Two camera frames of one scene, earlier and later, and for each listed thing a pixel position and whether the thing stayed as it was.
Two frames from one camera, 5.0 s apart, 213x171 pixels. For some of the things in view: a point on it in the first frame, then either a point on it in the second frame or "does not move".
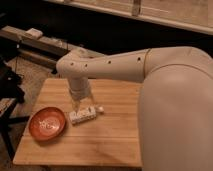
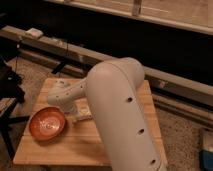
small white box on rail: [35, 33] does not move
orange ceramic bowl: [47, 124] does not move
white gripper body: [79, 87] -> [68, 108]
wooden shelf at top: [193, 14] does not move
